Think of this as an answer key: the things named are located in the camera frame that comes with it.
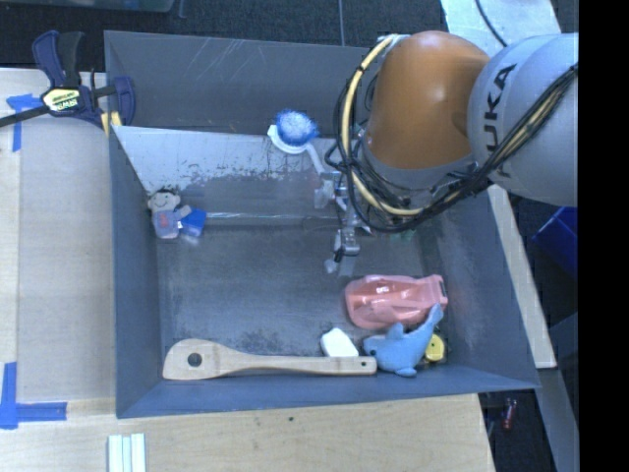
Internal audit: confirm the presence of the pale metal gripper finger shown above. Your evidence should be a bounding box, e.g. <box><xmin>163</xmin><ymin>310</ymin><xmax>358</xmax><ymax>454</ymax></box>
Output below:
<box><xmin>338</xmin><ymin>241</ymin><xmax>362</xmax><ymax>278</ymax></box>
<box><xmin>322</xmin><ymin>246</ymin><xmax>345</xmax><ymax>275</ymax></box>

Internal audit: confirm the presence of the pink plastic bottle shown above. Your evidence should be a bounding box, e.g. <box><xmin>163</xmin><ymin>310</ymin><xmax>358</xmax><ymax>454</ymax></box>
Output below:
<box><xmin>343</xmin><ymin>273</ymin><xmax>450</xmax><ymax>329</ymax></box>

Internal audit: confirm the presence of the white soap bar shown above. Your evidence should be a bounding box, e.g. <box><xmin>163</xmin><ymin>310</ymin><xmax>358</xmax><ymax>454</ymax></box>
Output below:
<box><xmin>319</xmin><ymin>326</ymin><xmax>361</xmax><ymax>359</ymax></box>

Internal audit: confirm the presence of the grey metal bin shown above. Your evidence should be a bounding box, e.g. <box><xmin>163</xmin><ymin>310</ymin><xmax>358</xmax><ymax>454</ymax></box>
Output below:
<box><xmin>102</xmin><ymin>29</ymin><xmax>543</xmax><ymax>420</ymax></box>

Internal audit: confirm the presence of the blue and white dish brush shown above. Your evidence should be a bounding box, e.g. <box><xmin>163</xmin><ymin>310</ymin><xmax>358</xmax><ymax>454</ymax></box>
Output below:
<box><xmin>266</xmin><ymin>107</ymin><xmax>336</xmax><ymax>210</ymax></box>

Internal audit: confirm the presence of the blue plush dolphin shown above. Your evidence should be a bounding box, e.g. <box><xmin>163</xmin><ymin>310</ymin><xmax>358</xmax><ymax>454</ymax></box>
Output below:
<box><xmin>362</xmin><ymin>303</ymin><xmax>445</xmax><ymax>379</ymax></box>

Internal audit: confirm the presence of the yellow round toy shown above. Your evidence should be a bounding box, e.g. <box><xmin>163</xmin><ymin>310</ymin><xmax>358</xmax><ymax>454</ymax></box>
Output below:
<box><xmin>423</xmin><ymin>332</ymin><xmax>448</xmax><ymax>364</ymax></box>

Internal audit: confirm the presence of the wooden spatula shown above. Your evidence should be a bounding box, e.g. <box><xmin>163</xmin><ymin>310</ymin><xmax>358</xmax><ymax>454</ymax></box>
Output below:
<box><xmin>161</xmin><ymin>337</ymin><xmax>379</xmax><ymax>382</ymax></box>

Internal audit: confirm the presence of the blue block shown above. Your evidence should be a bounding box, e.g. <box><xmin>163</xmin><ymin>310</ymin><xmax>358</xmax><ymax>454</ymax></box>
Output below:
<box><xmin>178</xmin><ymin>206</ymin><xmax>208</xmax><ymax>239</ymax></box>

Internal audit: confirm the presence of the small cloth doll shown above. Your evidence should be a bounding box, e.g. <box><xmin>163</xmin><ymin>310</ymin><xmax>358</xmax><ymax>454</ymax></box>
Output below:
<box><xmin>146</xmin><ymin>187</ymin><xmax>194</xmax><ymax>241</ymax></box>

